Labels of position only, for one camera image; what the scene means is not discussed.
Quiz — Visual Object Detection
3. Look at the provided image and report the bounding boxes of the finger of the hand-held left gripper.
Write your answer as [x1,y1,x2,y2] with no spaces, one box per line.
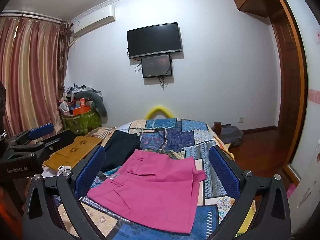
[5,123,55,146]
[12,129,75,161]

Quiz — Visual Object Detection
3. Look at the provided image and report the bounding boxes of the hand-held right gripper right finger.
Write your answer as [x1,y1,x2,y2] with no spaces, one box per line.
[209,145,292,240]

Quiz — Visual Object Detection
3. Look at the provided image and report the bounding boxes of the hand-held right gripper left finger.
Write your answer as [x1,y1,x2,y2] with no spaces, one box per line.
[22,145,106,240]

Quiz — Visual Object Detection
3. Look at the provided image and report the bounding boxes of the pink pants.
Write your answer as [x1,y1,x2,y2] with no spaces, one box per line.
[86,149,207,234]

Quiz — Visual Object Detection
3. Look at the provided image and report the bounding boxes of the dark folded pants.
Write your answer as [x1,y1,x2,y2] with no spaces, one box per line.
[99,130,142,173]

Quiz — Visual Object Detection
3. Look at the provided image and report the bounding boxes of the mustard yellow embroidered garment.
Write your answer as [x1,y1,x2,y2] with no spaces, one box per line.
[43,135,103,169]

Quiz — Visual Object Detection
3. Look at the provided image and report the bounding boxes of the colourful fleece blanket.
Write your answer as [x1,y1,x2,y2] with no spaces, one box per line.
[84,126,257,235]

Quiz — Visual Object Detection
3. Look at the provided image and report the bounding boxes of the white cloth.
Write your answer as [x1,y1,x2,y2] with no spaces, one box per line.
[41,164,73,179]

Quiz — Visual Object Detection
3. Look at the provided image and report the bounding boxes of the green patterned storage bag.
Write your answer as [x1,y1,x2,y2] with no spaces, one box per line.
[61,110,103,136]

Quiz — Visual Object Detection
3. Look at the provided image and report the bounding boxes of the grey backpack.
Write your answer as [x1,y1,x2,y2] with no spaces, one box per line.
[220,124,244,147]

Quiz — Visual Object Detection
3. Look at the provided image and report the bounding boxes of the orange box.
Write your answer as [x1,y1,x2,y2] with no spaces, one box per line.
[72,106,91,116]

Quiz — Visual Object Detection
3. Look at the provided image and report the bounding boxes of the person's orange clothing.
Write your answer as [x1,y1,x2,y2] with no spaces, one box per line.
[0,185,24,230]

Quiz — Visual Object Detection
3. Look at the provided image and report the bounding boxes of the blue patchwork printed blanket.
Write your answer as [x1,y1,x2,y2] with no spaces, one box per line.
[54,118,237,240]

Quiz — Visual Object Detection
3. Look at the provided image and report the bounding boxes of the grey plush cushion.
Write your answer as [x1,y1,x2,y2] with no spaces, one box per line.
[74,90,108,117]

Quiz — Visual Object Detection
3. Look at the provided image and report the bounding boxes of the pink striped curtain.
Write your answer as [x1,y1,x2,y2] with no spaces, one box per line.
[0,15,73,140]

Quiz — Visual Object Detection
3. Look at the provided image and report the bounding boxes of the pile of grey clothes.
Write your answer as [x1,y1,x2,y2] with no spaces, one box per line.
[64,83,103,99]

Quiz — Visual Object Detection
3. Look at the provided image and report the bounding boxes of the yellow foam tube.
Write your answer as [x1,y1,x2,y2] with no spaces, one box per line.
[145,106,175,120]

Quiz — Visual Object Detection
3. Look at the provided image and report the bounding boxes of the white door with stickers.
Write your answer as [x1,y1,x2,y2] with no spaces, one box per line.
[274,0,320,238]

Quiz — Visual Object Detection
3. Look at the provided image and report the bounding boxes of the brown wooden door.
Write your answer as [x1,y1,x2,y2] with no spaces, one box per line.
[269,0,308,172]

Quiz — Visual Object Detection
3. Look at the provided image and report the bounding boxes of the wooden bed post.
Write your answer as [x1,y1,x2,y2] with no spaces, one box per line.
[211,121,223,137]

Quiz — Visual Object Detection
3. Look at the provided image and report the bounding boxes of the white wall air conditioner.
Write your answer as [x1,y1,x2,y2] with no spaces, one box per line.
[72,4,117,37]

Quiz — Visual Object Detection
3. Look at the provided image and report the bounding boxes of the small black wall monitor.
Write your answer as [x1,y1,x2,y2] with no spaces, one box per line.
[141,54,173,79]

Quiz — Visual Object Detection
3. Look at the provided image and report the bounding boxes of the large black wall television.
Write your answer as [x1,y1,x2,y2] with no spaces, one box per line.
[126,22,182,59]

